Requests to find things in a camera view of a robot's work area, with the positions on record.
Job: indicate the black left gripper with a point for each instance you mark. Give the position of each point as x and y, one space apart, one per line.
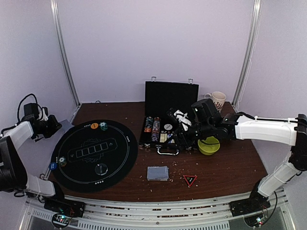
54 128

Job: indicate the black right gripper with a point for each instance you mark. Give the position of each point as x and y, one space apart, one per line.
181 133

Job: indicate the blue checkered playing card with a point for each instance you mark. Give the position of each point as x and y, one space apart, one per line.
66 125

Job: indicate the blue small blind button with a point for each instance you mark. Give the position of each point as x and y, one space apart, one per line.
53 166

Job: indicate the black poker chip case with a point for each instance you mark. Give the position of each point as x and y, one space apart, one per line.
160 96

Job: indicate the orange round button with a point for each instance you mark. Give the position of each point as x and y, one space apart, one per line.
94 125

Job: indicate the clear black round button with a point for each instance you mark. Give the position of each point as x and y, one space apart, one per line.
101 169

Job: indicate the grey card deck box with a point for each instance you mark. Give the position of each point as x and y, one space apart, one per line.
157 173

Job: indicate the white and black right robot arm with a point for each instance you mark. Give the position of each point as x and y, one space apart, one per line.
291 132

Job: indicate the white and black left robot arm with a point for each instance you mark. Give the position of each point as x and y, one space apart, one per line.
34 156

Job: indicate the blue texas holdem card deck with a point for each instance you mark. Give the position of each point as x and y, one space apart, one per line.
170 138

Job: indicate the yellow-green bowl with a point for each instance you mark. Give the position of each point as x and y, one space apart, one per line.
209 146

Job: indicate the cream patterned mug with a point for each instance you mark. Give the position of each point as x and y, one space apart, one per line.
218 99

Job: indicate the white dealer button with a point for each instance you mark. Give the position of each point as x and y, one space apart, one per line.
168 127

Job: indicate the cream card deck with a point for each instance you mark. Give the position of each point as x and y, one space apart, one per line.
163 137

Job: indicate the left inner poker chip row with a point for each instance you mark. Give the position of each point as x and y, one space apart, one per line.
155 129

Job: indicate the poker chip row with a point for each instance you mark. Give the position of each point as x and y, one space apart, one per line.
148 124
155 129

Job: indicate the red and black triangle card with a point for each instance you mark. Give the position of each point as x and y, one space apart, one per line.
190 179

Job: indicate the left outer poker chip row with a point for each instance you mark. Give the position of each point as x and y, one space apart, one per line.
148 124

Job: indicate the round black poker mat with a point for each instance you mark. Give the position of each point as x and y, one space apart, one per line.
84 148

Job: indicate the left green circuit board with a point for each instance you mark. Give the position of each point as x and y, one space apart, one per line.
61 221

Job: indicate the green circuit board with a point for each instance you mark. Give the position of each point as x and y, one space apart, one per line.
256 220
61 221

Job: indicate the right green circuit board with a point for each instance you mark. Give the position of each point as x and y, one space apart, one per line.
256 220

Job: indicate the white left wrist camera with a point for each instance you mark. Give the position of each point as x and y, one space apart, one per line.
43 114

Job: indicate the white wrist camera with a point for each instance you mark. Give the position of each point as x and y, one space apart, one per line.
178 116
43 114

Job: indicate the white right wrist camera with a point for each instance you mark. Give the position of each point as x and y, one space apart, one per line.
178 116

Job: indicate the right aluminium frame post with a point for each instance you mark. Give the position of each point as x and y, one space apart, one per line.
247 61

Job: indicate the aluminium frame post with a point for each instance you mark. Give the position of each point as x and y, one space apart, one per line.
62 49
247 61

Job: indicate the aluminium front rail base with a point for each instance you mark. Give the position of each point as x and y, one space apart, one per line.
200 214

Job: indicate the left aluminium frame post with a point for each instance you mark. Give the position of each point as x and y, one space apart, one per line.
62 49

